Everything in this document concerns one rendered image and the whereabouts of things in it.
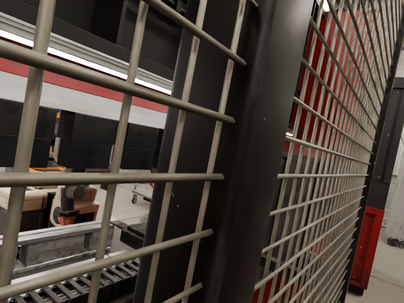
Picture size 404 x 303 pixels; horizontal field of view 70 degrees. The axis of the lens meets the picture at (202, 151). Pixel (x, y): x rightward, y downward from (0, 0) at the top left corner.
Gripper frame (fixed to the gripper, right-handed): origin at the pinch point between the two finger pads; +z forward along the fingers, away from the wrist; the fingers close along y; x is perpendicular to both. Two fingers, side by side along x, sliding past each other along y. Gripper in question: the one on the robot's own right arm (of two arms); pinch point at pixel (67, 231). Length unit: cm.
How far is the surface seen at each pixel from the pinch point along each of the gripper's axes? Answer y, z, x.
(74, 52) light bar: 74, -49, -42
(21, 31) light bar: 74, -50, -52
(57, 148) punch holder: 42, -33, -28
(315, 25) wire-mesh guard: 123, -33, -56
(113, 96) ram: 53, -50, -16
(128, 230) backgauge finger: 59, -8, -15
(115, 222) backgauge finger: 47.4, -9.0, -10.9
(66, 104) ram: 52, -44, -31
